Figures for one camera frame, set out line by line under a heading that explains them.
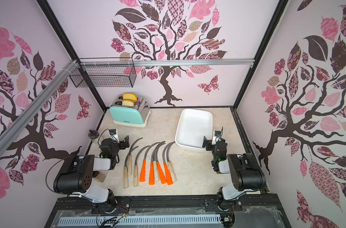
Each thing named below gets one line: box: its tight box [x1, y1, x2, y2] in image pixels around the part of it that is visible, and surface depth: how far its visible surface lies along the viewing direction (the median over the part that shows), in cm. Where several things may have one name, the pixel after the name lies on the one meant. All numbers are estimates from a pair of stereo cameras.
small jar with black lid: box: [87, 129, 100, 140], surface depth 93 cm
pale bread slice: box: [121, 99, 136, 107], surface depth 100 cm
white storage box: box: [174, 109, 214, 151], surface depth 109 cm
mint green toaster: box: [108, 95, 152, 128], surface depth 102 cm
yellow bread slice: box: [122, 92, 138, 102], surface depth 103 cm
